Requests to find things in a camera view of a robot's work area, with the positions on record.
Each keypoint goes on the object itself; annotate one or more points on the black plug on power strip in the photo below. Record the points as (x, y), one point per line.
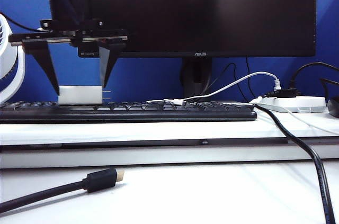
(284, 93)

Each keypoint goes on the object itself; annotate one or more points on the black computer mouse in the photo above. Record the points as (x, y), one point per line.
(335, 107)

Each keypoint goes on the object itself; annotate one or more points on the black monitor stand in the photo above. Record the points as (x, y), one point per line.
(196, 75)

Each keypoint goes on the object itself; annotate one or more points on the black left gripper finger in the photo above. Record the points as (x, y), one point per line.
(43, 54)
(108, 57)

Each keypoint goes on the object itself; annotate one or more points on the white USB charging base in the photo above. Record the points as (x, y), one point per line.
(79, 95)

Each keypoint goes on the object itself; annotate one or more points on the white desk fan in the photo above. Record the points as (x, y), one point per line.
(8, 62)

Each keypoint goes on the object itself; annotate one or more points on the black computer keyboard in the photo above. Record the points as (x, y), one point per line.
(132, 115)

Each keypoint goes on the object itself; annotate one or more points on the white power strip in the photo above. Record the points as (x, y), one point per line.
(304, 102)

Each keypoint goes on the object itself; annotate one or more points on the white desk riser shelf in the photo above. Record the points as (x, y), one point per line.
(132, 131)

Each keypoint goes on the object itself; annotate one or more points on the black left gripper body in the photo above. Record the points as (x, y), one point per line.
(69, 9)

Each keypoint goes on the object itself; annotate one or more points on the black ASUS computer monitor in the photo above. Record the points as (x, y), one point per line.
(212, 9)

